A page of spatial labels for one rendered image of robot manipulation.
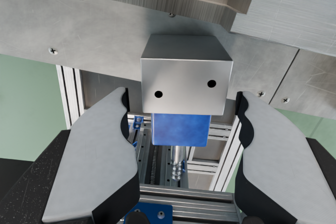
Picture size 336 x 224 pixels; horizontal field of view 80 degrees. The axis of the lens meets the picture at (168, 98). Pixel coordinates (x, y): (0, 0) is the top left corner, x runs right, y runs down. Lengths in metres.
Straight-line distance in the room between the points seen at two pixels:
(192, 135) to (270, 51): 0.09
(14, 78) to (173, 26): 1.24
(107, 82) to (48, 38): 0.70
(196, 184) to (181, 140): 1.11
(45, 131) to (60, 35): 1.32
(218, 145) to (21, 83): 1.09
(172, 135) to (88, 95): 0.80
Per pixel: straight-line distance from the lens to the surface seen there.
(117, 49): 0.17
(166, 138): 0.16
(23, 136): 1.60
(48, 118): 1.41
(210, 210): 0.46
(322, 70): 0.21
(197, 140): 0.16
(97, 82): 0.89
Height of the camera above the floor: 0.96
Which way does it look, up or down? 59 degrees down
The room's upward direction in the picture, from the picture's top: 177 degrees counter-clockwise
